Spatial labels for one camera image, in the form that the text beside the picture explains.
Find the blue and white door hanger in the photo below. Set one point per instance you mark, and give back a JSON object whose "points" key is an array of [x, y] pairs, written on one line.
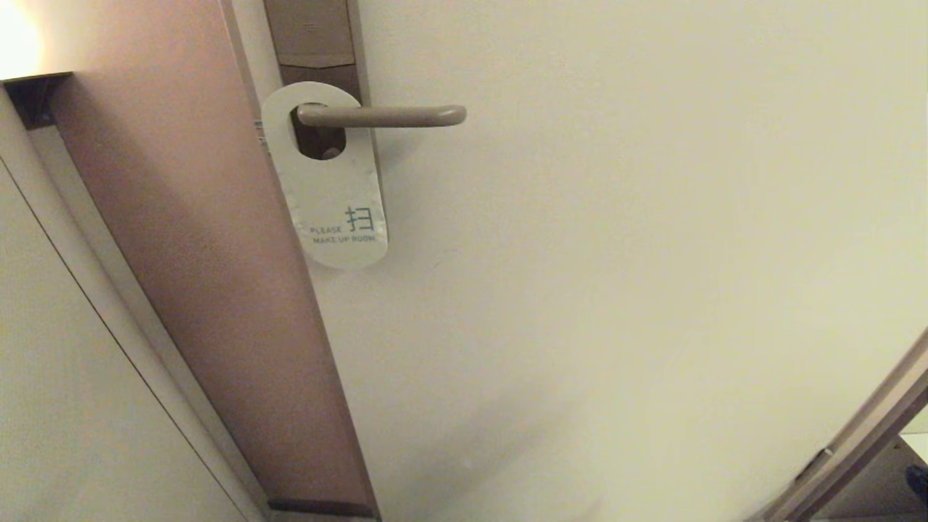
{"points": [[326, 192]]}

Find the cream door panel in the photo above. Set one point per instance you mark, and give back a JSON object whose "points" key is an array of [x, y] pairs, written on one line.
{"points": [[616, 254]]}

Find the metal door latch plate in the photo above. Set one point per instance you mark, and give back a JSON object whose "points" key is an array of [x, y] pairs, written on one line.
{"points": [[259, 130]]}

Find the bronze door lock plate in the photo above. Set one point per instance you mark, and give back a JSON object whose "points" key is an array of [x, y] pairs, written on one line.
{"points": [[312, 29]]}

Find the small dark hinge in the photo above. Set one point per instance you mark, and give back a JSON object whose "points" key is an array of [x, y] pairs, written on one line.
{"points": [[813, 464]]}

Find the white shelf board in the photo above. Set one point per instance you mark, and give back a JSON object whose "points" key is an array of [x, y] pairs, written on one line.
{"points": [[917, 446]]}

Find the brown wooden frame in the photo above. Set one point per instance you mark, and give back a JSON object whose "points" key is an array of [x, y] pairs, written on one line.
{"points": [[855, 442]]}

